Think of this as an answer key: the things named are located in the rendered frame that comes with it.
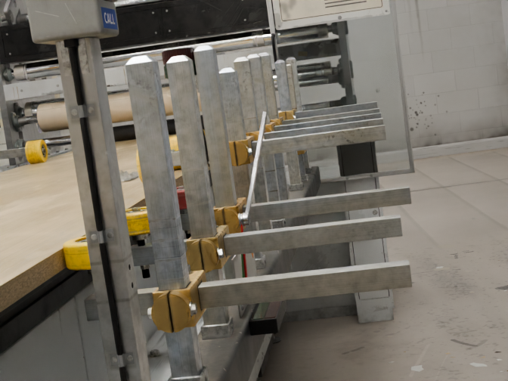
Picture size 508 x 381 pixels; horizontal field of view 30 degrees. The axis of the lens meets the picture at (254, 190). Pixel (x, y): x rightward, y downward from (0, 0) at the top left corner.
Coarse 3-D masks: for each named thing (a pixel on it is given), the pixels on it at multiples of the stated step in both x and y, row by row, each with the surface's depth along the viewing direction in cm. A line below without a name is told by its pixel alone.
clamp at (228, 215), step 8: (240, 200) 176; (216, 208) 170; (224, 208) 169; (232, 208) 169; (240, 208) 172; (216, 216) 168; (224, 216) 169; (232, 216) 167; (224, 224) 168; (232, 224) 168; (232, 232) 168; (240, 232) 170
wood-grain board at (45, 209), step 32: (64, 160) 327; (128, 160) 283; (0, 192) 231; (32, 192) 219; (64, 192) 208; (128, 192) 189; (0, 224) 165; (32, 224) 158; (64, 224) 152; (0, 256) 127; (32, 256) 123; (64, 256) 128; (0, 288) 105; (32, 288) 115
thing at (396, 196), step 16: (352, 192) 174; (368, 192) 171; (384, 192) 171; (400, 192) 170; (256, 208) 174; (272, 208) 173; (288, 208) 173; (304, 208) 173; (320, 208) 172; (336, 208) 172; (352, 208) 172; (368, 208) 171
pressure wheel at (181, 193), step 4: (176, 188) 178; (180, 188) 176; (180, 192) 173; (180, 196) 173; (184, 196) 173; (180, 200) 173; (184, 200) 173; (180, 204) 173; (184, 204) 173; (180, 208) 173; (184, 208) 173; (180, 212) 176; (184, 212) 176; (188, 236) 177
